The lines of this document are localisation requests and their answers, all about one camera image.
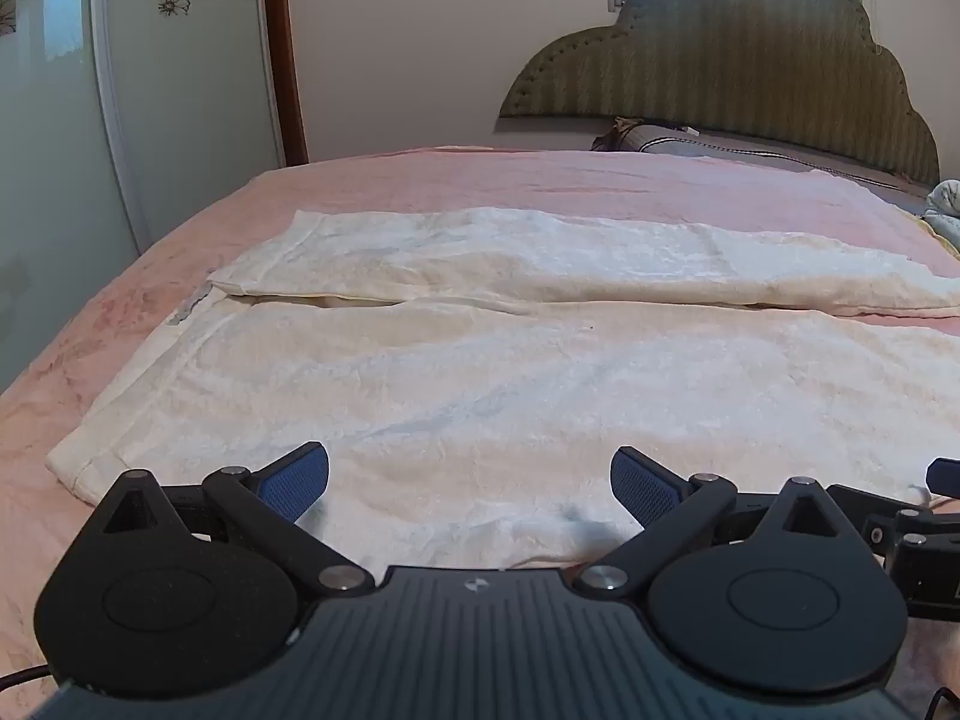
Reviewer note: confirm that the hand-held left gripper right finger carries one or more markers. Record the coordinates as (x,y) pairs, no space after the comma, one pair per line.
(643,485)

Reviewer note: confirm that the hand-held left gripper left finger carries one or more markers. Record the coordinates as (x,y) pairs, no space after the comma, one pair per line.
(296,481)

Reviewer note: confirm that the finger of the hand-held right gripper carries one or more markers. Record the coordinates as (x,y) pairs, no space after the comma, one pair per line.
(877,506)
(945,476)

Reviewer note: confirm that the cream white towel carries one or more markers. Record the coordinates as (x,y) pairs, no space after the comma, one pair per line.
(487,390)

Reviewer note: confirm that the yellow bed sheet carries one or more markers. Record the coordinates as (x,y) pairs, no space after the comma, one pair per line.
(941,234)

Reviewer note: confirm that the floral crumpled quilt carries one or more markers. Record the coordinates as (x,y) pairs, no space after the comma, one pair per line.
(946,202)

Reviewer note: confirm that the pink blanket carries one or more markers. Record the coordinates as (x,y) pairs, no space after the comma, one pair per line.
(525,176)

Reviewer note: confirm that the grey pillow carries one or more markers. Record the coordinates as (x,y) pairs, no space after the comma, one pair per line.
(720,144)

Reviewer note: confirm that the white flower-print wardrobe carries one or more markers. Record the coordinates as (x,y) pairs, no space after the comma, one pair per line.
(172,90)

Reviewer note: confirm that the green padded headboard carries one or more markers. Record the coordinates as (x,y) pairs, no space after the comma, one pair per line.
(735,52)

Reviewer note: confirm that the brown wooden frame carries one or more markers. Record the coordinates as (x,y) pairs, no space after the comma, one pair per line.
(289,75)

